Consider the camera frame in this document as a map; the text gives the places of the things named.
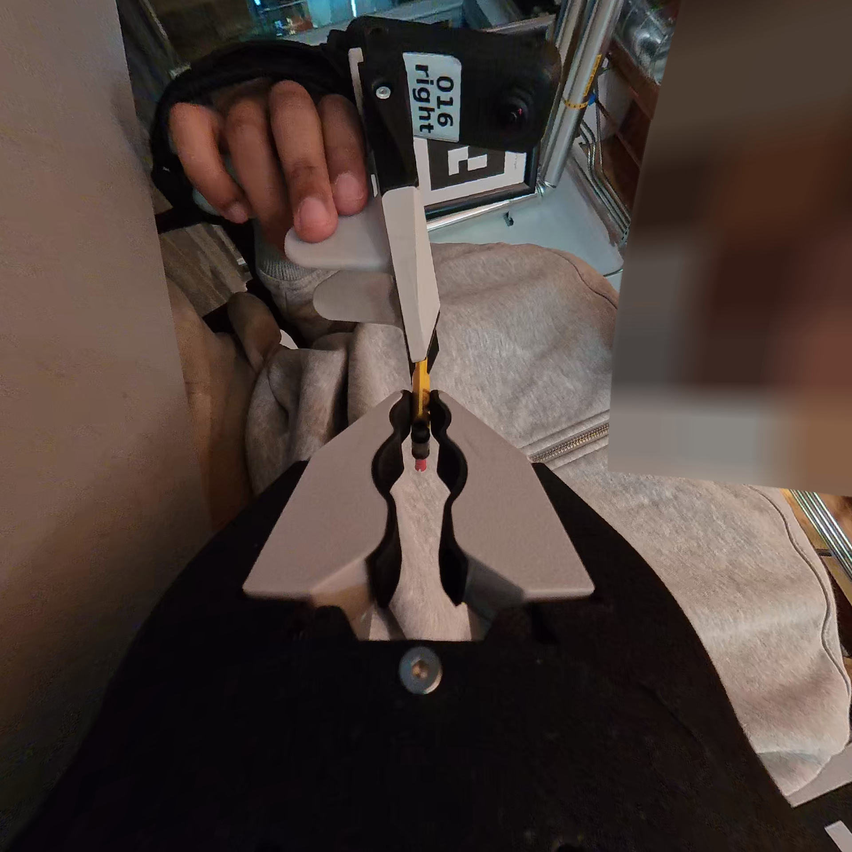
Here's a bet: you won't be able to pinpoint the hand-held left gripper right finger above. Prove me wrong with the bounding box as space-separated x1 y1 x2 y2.
429 389 596 640

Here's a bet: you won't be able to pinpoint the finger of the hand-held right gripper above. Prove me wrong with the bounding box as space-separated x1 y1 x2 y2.
381 186 443 385

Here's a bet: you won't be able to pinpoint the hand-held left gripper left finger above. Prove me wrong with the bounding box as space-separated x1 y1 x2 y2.
241 391 410 640

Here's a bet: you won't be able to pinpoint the person's right hand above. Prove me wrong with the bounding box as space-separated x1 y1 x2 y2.
168 79 370 245

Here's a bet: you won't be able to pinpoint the metal ceiling pipes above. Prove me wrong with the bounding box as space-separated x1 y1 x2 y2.
538 0 667 247

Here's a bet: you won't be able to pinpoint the black framed marker sign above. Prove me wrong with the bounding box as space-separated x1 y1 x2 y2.
411 136 541 221

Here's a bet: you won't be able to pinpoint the grey zip hoodie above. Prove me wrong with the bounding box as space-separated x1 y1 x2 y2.
245 241 852 808

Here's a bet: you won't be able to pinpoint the tan trousers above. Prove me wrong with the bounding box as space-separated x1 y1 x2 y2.
165 276 284 527

